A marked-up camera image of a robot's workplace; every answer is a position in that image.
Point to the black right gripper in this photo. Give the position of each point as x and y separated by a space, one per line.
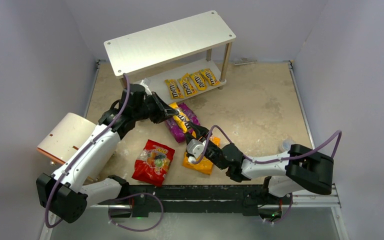
200 135

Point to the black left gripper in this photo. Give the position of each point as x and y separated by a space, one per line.
157 108

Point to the purple gummy candy bag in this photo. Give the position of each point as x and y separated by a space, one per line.
174 128

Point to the orange gummy candy bag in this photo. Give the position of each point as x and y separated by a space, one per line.
205 166

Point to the yellow M&M candy bag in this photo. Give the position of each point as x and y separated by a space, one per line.
199 81

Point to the red gummy candy bag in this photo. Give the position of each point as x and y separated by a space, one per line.
153 163

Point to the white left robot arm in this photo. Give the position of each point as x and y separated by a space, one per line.
64 193

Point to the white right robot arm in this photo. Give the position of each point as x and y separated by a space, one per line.
298 168

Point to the white two-tier shelf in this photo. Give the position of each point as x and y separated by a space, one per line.
147 49

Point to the small clear plastic cup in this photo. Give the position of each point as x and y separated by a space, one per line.
286 145

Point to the white cylindrical lamp shade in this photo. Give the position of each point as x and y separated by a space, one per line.
68 136

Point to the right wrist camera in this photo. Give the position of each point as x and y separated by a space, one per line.
194 149

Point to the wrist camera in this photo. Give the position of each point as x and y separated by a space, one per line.
194 149
146 84

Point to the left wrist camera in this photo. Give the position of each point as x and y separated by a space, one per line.
146 84

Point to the grey bracket at wall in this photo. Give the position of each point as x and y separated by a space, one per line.
245 61

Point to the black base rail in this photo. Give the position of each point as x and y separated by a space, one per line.
246 199

